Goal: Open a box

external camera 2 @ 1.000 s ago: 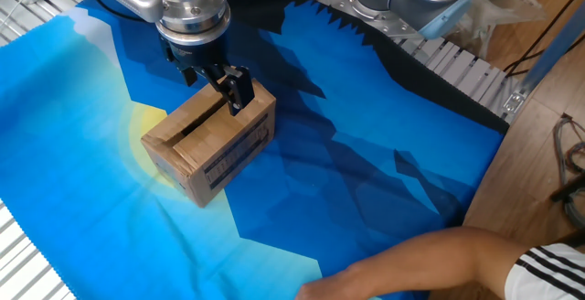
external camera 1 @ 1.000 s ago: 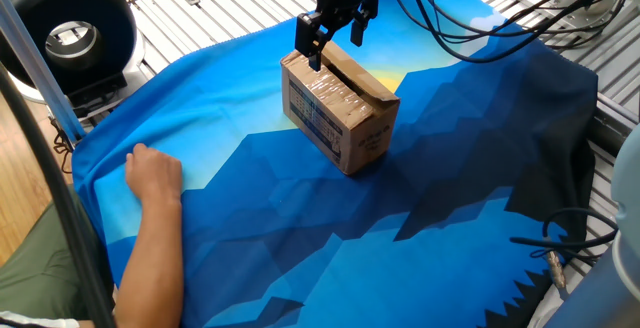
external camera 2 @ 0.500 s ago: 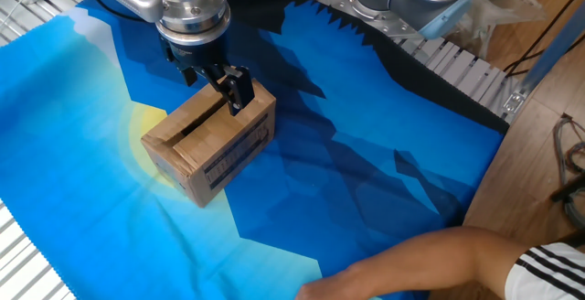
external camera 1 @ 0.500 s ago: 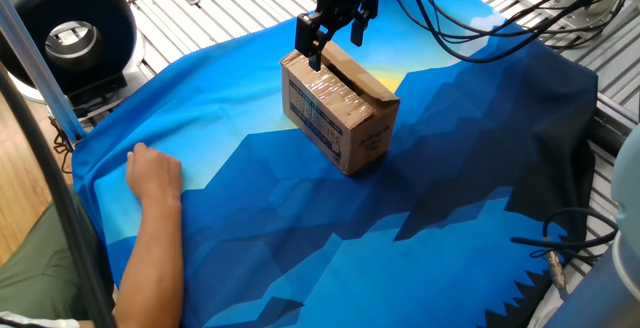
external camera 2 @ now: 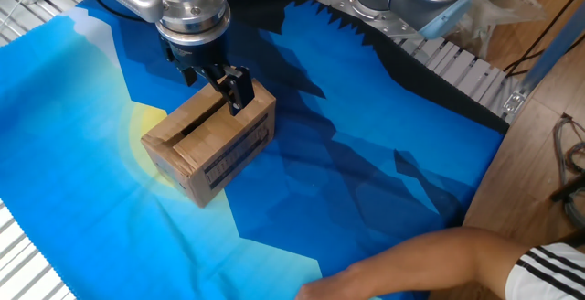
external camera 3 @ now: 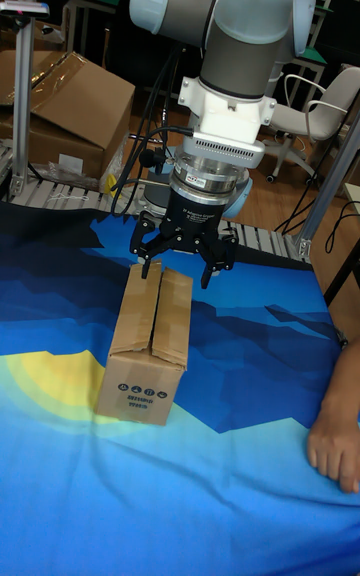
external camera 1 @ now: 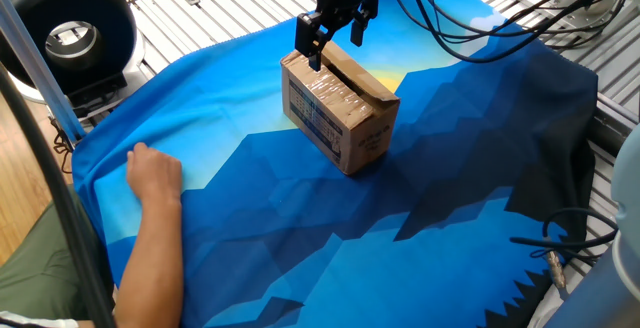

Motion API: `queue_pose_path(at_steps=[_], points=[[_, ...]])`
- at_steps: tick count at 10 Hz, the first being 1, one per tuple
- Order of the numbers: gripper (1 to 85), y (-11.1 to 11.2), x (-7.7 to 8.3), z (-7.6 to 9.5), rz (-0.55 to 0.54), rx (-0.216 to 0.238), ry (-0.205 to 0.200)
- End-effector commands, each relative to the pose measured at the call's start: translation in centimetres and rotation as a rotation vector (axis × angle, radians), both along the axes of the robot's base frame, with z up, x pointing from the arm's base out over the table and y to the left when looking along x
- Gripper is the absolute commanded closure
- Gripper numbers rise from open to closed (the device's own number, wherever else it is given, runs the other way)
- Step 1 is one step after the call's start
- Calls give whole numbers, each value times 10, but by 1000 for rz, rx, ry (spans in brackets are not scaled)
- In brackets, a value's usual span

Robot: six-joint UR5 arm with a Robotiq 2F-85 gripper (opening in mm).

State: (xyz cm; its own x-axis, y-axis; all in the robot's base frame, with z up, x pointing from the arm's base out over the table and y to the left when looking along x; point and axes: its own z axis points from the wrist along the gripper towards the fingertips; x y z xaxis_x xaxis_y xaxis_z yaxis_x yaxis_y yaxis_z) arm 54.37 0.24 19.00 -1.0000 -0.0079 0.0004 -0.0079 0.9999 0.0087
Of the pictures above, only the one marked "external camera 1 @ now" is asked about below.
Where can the white striped shirt sleeve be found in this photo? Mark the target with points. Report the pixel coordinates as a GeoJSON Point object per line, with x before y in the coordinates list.
{"type": "Point", "coordinates": [30, 320]}

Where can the person's bare forearm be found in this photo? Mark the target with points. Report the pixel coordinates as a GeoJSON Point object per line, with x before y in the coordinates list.
{"type": "Point", "coordinates": [150, 268]}

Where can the green shorts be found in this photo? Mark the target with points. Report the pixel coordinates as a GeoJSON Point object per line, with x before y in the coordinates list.
{"type": "Point", "coordinates": [35, 278]}

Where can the person's bare hand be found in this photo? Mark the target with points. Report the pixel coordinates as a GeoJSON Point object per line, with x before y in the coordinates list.
{"type": "Point", "coordinates": [152, 173]}

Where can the grey aluminium frame post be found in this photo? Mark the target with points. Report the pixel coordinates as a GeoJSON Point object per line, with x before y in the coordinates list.
{"type": "Point", "coordinates": [42, 73]}

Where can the brown cardboard box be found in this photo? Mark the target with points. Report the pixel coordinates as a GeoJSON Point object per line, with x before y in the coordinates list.
{"type": "Point", "coordinates": [325, 113]}

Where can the blue mountain print cloth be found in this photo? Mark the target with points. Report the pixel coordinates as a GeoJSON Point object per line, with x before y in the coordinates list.
{"type": "Point", "coordinates": [250, 218]}

